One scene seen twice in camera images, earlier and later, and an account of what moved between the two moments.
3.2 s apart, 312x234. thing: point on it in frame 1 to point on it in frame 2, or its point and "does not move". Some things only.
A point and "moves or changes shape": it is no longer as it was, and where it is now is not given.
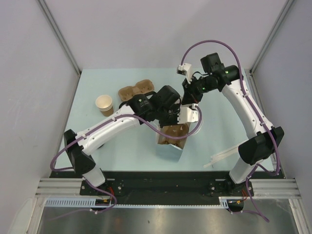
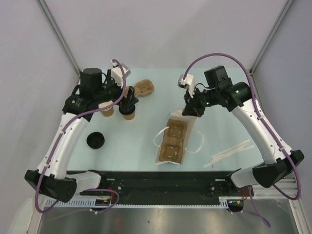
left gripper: x=174 y=121 to x=130 y=99
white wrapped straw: x=215 y=158 does not move
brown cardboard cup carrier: x=178 y=130 moves or changes shape
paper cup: x=104 y=103 does not move
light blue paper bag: x=168 y=151 moves or changes shape
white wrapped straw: x=216 y=157 does not move
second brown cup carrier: x=142 y=86 does not move
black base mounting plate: x=167 y=188 does not move
